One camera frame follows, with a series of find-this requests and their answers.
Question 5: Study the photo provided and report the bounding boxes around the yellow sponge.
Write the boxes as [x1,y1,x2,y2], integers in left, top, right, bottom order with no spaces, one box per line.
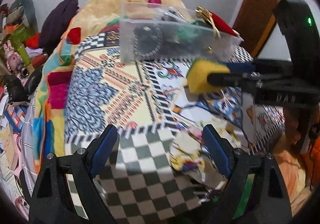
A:
[185,59,231,94]

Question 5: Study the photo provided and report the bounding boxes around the red fabric pouch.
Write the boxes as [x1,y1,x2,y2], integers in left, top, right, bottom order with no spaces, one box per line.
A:
[195,6,240,37]

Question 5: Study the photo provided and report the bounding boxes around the green knitted cloth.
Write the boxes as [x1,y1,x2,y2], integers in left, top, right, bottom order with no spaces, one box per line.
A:
[176,20,212,43]

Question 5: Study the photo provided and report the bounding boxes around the black white fabric pouch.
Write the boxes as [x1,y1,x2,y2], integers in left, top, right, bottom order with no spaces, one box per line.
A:
[132,23,163,61]

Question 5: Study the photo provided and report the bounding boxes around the clear plastic box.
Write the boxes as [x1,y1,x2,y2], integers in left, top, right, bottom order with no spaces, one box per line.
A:
[119,2,243,63]

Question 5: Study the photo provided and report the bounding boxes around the right hand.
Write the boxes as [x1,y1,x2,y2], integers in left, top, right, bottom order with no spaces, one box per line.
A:
[283,107,314,157]

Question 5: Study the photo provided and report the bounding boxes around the colourful patchwork bed cover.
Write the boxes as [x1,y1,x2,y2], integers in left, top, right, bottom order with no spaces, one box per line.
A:
[23,24,283,223]

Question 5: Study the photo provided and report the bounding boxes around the beige fleece blanket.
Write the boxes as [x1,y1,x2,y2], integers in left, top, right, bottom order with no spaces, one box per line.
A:
[58,0,185,48]

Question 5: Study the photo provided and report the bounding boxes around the pink bunny figurine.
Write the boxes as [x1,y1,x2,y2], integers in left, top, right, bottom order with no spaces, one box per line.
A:
[3,40,23,74]

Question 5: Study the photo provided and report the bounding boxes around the dark purple clothing pile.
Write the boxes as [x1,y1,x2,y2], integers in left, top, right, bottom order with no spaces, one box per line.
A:
[38,0,79,55]

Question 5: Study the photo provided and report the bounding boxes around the grey green plush toy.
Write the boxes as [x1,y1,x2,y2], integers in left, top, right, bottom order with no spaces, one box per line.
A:
[9,0,39,33]

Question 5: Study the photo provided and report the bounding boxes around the wooden door frame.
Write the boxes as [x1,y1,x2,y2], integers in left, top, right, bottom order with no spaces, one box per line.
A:
[233,0,280,58]

